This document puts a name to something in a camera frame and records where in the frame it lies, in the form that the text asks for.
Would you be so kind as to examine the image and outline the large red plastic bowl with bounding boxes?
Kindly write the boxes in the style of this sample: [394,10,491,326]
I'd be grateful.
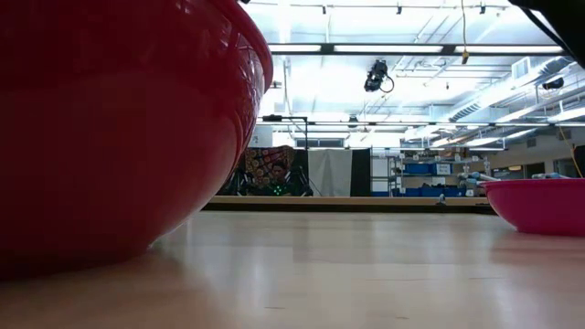
[0,0,274,281]

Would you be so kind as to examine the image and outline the metal shelf rack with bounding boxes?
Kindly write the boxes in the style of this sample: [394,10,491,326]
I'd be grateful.
[370,154,493,198]

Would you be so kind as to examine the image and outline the person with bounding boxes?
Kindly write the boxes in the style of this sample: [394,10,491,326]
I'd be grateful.
[266,159,294,197]

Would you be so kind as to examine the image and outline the patterned hanging cloth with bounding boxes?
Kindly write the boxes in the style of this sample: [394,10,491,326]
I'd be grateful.
[241,145,296,187]

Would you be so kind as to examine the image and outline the grey hanging curtain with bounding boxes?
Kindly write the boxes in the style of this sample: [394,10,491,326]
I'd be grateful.
[307,148,354,198]

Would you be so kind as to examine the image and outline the wooden table in background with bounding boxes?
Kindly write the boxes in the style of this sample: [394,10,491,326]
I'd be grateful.
[202,195,497,215]

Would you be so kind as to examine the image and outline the black hanging curtain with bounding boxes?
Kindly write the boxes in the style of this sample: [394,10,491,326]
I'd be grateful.
[350,147,373,198]

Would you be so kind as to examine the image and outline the row of blue bins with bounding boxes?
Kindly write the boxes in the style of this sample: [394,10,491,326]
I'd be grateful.
[371,184,468,198]

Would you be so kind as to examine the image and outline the blue storage bin with label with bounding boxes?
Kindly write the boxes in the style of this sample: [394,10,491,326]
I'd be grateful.
[403,162,454,176]

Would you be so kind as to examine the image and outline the pink plastic bowl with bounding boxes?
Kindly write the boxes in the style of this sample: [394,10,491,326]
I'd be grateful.
[482,177,585,238]

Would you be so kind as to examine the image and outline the black overhead camera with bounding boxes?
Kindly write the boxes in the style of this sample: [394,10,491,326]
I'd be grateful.
[363,58,395,94]

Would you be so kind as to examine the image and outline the black horizontal frame beam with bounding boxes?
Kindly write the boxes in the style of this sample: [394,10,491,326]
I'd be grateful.
[267,42,568,58]

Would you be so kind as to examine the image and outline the thin black horizontal rail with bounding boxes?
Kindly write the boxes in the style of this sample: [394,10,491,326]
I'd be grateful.
[255,120,585,129]

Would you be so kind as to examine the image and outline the silver ceiling air duct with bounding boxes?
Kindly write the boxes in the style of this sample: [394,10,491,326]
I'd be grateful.
[449,58,585,123]

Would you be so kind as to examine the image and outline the thin yellow cable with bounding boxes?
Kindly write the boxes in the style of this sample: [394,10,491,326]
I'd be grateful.
[558,126,585,179]

